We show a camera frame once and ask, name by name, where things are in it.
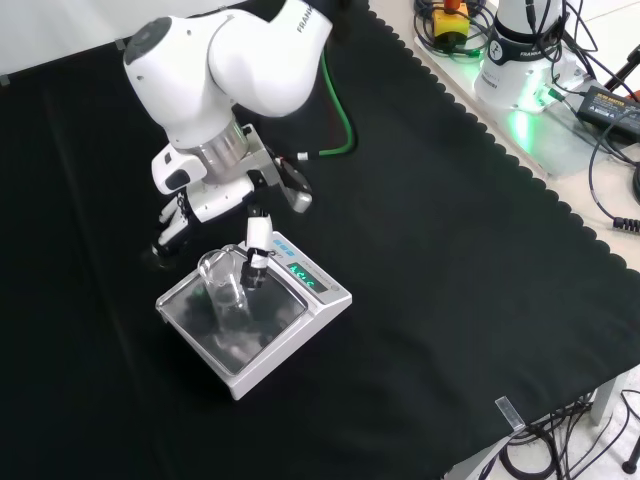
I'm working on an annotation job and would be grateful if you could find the clear glass beaker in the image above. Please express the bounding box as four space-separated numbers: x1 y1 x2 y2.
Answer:
197 244 251 314

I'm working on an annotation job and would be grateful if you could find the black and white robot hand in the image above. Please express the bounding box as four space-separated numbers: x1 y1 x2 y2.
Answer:
151 147 275 291

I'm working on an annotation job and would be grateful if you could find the black power adapter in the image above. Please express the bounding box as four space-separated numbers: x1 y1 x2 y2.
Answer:
576 84 640 145

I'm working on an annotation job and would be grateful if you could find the white electronic balance steel pan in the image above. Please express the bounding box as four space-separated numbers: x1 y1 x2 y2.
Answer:
154 239 354 401

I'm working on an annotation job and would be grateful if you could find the green cable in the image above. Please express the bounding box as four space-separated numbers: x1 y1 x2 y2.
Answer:
297 48 358 162

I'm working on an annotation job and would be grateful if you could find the black adapter cable with ferrite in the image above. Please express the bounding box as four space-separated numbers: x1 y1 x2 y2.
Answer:
587 122 640 232

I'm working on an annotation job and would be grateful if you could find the black tripod leg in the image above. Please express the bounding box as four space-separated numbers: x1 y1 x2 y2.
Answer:
621 394 640 473

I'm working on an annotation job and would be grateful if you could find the yellow stop button box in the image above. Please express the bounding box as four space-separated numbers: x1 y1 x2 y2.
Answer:
432 0 471 40

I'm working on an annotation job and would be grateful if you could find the black bench cloth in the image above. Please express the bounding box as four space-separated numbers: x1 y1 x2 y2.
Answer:
0 0 640 480

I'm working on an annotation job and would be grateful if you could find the grey metal base plate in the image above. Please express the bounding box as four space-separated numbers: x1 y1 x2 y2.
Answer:
467 47 640 180

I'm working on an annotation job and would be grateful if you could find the white table leg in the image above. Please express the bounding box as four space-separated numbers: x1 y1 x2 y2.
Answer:
591 373 632 427

